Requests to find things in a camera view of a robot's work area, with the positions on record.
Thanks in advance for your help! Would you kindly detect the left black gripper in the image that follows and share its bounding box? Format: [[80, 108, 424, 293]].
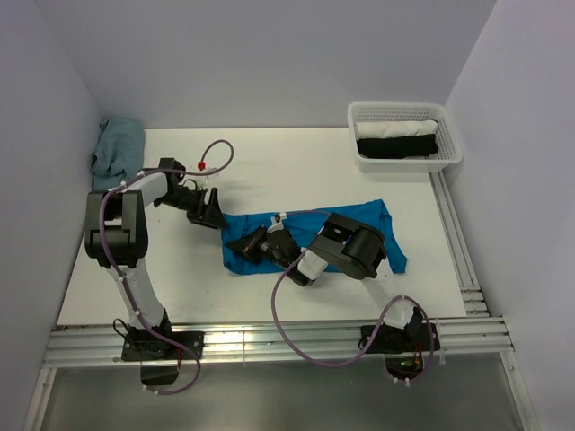
[[156, 186, 228, 229]]

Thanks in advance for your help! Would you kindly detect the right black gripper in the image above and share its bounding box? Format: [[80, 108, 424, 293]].
[[226, 224, 291, 269]]

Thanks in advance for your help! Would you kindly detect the bright blue t-shirt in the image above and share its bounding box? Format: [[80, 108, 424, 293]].
[[221, 199, 408, 276]]

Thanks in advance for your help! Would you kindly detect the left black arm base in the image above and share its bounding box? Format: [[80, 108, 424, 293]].
[[112, 314, 205, 387]]

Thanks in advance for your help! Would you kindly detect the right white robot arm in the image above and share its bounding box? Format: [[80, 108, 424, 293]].
[[222, 208, 423, 350]]

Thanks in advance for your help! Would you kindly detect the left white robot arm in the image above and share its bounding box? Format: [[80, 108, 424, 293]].
[[84, 158, 227, 358]]

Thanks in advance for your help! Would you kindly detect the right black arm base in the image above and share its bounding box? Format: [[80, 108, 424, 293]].
[[358, 307, 441, 385]]

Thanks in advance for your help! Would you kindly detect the grey-blue crumpled t-shirt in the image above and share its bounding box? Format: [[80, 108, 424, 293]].
[[90, 116, 145, 191]]

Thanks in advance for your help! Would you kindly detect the white rolled t-shirt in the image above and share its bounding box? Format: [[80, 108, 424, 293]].
[[355, 120, 438, 139]]

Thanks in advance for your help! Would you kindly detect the white perforated plastic basket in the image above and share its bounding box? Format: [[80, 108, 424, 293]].
[[347, 101, 463, 173]]

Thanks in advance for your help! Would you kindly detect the black rolled t-shirt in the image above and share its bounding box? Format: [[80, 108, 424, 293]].
[[357, 134, 438, 160]]

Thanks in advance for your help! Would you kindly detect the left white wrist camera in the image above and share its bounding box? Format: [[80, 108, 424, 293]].
[[192, 160, 218, 189]]

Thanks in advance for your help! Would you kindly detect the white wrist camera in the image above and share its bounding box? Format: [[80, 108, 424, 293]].
[[192, 160, 218, 189], [268, 212, 288, 233]]

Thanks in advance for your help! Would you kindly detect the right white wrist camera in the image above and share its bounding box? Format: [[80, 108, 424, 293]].
[[268, 212, 288, 233]]

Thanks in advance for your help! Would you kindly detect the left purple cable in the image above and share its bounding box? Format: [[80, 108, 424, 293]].
[[98, 139, 234, 397]]

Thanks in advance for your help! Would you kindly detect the aluminium front rail frame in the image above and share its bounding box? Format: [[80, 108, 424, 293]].
[[22, 316, 526, 431]]

